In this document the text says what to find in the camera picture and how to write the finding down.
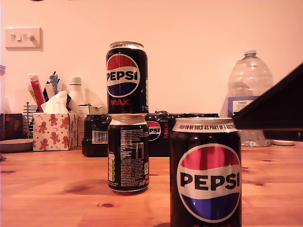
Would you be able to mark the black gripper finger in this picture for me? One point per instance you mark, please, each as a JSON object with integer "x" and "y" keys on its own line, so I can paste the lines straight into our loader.
{"x": 286, "y": 135}
{"x": 279, "y": 111}

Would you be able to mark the black Pepsi Max can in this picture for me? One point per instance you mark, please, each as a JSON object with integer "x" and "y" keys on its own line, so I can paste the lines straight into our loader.
{"x": 208, "y": 182}
{"x": 126, "y": 78}
{"x": 129, "y": 156}

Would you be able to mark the black shrink-wrapped Pepsi multipack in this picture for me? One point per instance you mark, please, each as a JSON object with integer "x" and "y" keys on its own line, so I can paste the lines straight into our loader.
{"x": 159, "y": 146}

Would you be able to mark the large clear water bottle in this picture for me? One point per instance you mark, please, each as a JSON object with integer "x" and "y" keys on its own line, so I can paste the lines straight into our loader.
{"x": 248, "y": 75}

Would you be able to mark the small white carton box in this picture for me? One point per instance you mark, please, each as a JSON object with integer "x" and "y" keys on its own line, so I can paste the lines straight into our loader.
{"x": 84, "y": 110}

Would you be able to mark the white plastic bottle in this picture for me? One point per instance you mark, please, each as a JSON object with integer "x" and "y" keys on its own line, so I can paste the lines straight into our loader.
{"x": 76, "y": 92}

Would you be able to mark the white tissue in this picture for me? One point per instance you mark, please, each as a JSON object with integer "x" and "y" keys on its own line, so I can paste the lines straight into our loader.
{"x": 55, "y": 102}

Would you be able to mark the gingerbread print tissue box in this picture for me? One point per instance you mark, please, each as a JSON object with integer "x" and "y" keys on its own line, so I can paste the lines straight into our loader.
{"x": 55, "y": 132}

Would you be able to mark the blue packet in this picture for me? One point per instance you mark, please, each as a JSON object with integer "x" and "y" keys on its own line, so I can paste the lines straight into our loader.
{"x": 55, "y": 82}

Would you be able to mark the black and white packet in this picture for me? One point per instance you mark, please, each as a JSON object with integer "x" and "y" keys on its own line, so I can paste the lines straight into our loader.
{"x": 50, "y": 91}

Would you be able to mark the cream stick packet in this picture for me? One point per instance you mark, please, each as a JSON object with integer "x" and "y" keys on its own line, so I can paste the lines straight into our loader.
{"x": 30, "y": 92}

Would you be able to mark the grey plate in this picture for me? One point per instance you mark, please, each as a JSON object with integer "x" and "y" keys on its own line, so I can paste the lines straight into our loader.
{"x": 16, "y": 144}

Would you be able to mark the small white round camera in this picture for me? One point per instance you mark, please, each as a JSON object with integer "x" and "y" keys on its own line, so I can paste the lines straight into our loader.
{"x": 284, "y": 142}

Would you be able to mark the white wall light switch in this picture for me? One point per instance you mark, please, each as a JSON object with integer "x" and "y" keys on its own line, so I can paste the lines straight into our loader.
{"x": 23, "y": 39}

